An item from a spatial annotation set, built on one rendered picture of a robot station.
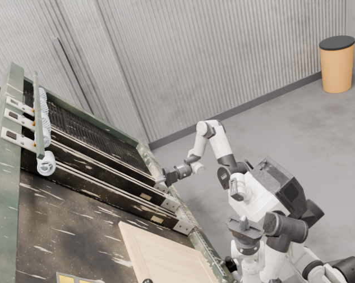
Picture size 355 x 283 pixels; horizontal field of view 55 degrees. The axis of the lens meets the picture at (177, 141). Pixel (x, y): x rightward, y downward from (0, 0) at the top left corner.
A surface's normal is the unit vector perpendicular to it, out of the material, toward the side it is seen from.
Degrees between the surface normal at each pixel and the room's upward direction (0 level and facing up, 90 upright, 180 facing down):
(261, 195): 23
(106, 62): 90
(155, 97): 90
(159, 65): 90
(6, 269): 56
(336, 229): 0
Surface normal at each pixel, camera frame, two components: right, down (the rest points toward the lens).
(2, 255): 0.59, -0.79
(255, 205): -0.59, -0.58
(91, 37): 0.32, 0.45
